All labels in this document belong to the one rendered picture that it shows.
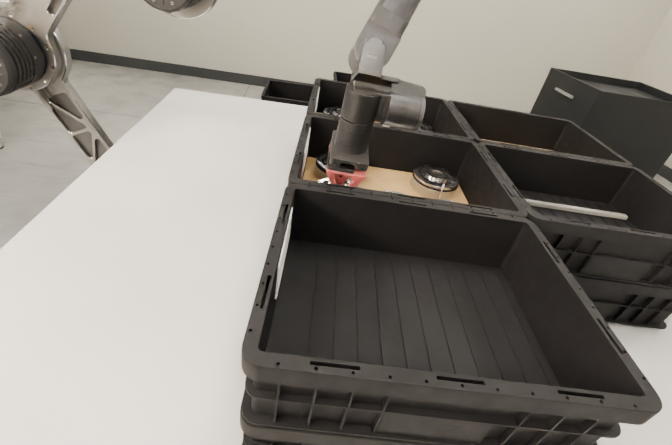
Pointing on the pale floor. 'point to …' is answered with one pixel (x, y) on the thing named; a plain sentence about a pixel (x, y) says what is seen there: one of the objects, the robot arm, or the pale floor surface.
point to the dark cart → (613, 114)
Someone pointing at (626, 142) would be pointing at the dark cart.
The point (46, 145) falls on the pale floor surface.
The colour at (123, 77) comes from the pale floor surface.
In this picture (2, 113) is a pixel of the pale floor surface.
